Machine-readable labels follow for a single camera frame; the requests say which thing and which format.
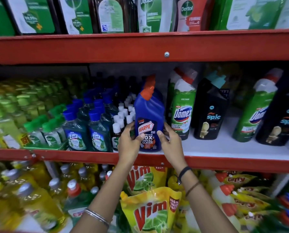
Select brown thread wristband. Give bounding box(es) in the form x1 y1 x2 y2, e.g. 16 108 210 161
185 181 201 197

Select group of yellow dishwash bottles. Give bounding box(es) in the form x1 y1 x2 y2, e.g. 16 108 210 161
0 160 112 233

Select person's left hand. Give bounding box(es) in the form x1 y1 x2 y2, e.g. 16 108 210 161
117 122 145 166

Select black toilet cleaner bottle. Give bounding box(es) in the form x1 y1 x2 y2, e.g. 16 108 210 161
200 70 219 83
255 79 289 146
194 75 230 140

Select white shelf upright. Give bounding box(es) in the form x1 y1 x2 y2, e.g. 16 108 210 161
269 173 289 198

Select group of dark bottles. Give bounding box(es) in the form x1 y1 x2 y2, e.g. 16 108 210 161
90 71 146 101

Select blue toilet cleaner bottle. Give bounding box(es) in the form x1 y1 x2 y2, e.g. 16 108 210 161
134 86 165 153
142 75 163 100

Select group of blue-capped cleaner bottles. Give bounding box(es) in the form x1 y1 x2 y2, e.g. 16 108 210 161
62 88 119 152

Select black thread wristband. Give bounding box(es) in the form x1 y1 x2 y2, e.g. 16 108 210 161
177 166 192 185

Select white bottle with orange cap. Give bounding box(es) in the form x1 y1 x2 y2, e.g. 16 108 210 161
206 172 230 192
211 184 242 232

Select white handwash refill pouch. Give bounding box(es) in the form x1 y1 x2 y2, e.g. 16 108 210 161
137 0 176 33

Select person's right forearm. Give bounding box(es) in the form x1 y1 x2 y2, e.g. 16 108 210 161
170 163 238 233

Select pile of yellow printed pouches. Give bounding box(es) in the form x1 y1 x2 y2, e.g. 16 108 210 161
226 173 279 228

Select group of white-capped small bottles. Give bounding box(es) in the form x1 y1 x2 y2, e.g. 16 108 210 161
112 93 137 151

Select red handwash refill pouch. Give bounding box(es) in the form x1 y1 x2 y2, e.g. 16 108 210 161
176 0 215 32

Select yellow dishwash refill pouch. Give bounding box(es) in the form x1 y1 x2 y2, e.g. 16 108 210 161
120 186 183 233
125 165 168 196

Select green bottle with red cap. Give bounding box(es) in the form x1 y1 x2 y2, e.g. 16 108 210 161
63 179 99 220

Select person's left forearm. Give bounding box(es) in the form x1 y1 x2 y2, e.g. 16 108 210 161
70 161 136 233

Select white and green refill pouch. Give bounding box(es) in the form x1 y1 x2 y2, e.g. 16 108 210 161
4 0 57 35
58 0 94 35

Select group of green-capped cleaner bottles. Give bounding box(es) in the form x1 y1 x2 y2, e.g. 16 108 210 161
23 104 68 150

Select brown antiseptic liquid bottle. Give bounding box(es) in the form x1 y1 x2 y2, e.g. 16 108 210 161
94 0 136 34

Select red metal shelf beam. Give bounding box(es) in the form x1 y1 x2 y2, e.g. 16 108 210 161
0 28 289 65
0 148 289 175

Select person's right hand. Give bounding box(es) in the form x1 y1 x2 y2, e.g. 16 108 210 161
157 122 188 168

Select silver bangles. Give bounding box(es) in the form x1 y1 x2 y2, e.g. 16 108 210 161
84 208 110 228

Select group of yellow-green liquid bottles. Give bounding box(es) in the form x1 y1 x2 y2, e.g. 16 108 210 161
0 76 71 149

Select bottles with red-blue caps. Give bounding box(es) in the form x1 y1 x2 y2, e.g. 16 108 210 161
277 192 289 229

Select green toilet cleaner bottle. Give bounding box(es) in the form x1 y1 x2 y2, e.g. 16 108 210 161
232 68 284 143
166 67 184 122
170 76 197 141

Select white shelf board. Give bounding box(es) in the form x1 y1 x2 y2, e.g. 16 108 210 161
181 111 289 161

